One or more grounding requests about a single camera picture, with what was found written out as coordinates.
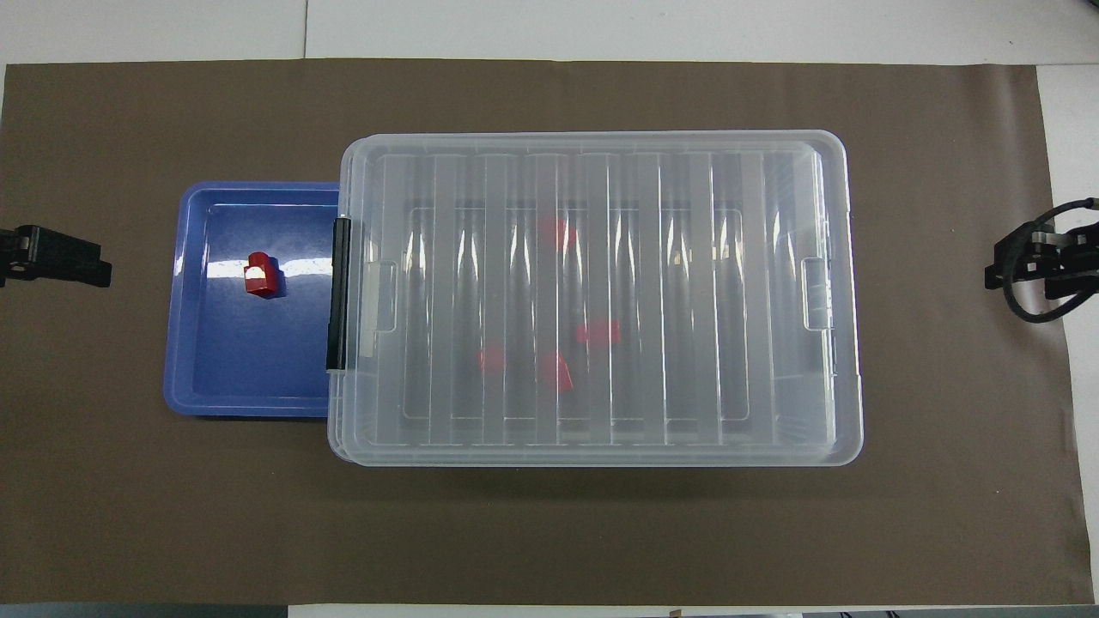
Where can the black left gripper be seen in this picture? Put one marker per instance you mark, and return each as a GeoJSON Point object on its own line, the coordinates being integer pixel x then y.
{"type": "Point", "coordinates": [15, 253]}

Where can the clear ribbed box lid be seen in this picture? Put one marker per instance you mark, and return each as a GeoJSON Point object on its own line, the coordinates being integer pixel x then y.
{"type": "Point", "coordinates": [687, 172]}

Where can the clear plastic storage box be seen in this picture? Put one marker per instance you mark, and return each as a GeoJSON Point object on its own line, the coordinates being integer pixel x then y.
{"type": "Point", "coordinates": [333, 421]}

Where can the brown paper table mat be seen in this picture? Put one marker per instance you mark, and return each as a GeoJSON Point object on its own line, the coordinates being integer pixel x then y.
{"type": "Point", "coordinates": [515, 532]}

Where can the blue plastic tray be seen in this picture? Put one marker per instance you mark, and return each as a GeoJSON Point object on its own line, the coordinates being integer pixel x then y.
{"type": "Point", "coordinates": [232, 360]}

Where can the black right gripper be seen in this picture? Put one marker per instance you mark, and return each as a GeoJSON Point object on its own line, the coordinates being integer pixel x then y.
{"type": "Point", "coordinates": [1077, 257]}

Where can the red block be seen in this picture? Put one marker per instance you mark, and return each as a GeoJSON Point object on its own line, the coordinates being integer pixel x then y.
{"type": "Point", "coordinates": [260, 276]}
{"type": "Point", "coordinates": [558, 232]}
{"type": "Point", "coordinates": [558, 372]}
{"type": "Point", "coordinates": [598, 332]}
{"type": "Point", "coordinates": [491, 358]}

